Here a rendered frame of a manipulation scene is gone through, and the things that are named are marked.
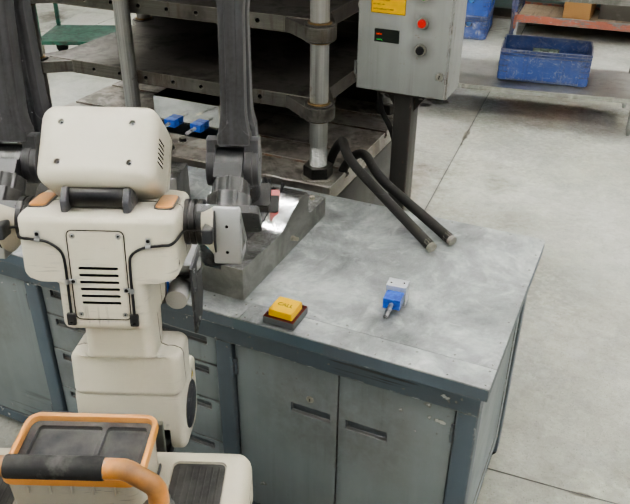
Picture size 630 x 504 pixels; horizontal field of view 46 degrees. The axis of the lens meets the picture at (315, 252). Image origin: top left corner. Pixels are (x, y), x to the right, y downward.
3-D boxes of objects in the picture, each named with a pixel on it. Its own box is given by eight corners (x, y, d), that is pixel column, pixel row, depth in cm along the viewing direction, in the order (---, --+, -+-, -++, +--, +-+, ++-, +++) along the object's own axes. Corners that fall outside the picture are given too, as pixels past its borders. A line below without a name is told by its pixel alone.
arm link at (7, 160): (-16, 179, 139) (12, 180, 139) (-5, 133, 143) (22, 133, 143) (4, 201, 148) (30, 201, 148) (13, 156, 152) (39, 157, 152)
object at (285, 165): (329, 203, 244) (330, 183, 240) (25, 139, 290) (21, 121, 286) (409, 121, 310) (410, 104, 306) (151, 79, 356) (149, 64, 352)
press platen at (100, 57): (335, 163, 237) (336, 110, 228) (23, 103, 282) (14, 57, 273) (414, 88, 302) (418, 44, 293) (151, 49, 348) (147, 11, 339)
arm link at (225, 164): (211, 184, 139) (240, 184, 139) (216, 137, 142) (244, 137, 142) (218, 205, 147) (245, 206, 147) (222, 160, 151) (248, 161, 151)
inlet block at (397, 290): (394, 328, 173) (396, 310, 170) (374, 324, 174) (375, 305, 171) (408, 299, 183) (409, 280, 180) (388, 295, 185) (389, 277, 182)
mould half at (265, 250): (243, 300, 182) (241, 253, 175) (155, 276, 191) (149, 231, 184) (325, 215, 221) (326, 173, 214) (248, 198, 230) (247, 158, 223)
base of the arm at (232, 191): (192, 211, 134) (258, 213, 134) (196, 172, 138) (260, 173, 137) (199, 230, 142) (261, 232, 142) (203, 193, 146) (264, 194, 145)
